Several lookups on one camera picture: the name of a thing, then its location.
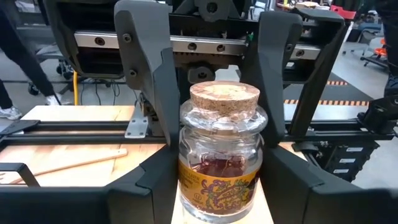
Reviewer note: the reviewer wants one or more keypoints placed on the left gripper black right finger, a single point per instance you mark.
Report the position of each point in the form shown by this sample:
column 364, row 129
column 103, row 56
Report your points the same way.
column 311, row 205

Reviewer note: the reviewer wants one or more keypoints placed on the wooden slotted spoon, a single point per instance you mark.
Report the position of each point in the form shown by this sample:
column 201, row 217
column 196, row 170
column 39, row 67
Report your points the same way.
column 93, row 158

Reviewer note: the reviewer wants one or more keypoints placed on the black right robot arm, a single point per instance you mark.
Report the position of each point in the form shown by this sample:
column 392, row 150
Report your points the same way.
column 381, row 113

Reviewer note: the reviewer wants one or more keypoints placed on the grey office chair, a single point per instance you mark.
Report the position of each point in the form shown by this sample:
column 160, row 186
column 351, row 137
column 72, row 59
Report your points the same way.
column 367, row 31

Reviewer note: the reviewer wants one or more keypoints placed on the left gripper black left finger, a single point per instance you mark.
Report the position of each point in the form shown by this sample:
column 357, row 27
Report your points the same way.
column 124, row 205

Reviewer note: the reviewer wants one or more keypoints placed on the red chair back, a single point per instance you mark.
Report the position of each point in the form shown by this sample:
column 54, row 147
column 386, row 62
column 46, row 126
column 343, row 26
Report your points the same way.
column 343, row 12

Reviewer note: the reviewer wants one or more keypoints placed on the black control box white labels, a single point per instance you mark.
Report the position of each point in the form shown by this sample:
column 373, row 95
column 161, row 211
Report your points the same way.
column 342, row 152

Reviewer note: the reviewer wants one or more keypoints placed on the person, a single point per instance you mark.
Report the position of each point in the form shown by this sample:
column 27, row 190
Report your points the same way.
column 25, row 46

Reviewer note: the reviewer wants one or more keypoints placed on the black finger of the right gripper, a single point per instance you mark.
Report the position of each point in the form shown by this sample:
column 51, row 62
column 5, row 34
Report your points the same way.
column 273, row 46
column 143, row 46

